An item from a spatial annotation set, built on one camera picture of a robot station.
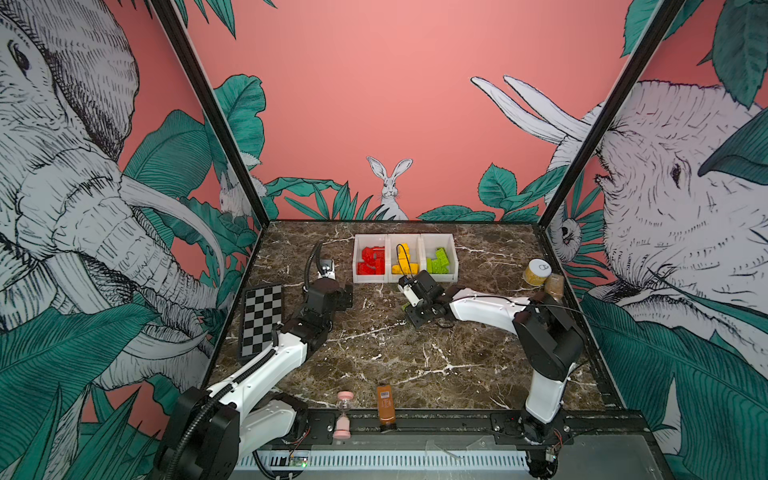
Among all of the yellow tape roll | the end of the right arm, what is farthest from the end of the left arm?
the yellow tape roll

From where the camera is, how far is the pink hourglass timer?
2.39ft

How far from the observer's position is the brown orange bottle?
29.3 inches
